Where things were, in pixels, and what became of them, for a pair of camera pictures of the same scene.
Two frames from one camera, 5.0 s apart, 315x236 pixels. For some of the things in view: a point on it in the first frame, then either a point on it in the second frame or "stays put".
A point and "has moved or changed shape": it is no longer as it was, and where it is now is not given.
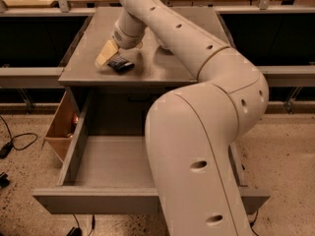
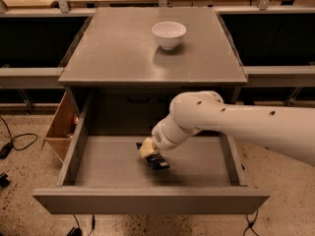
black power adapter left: x=4 y=151 stays put
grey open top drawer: x=113 y=175 stays put
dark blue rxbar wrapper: x=121 y=64 has moved or changed shape
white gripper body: x=127 y=40 -> x=162 y=139
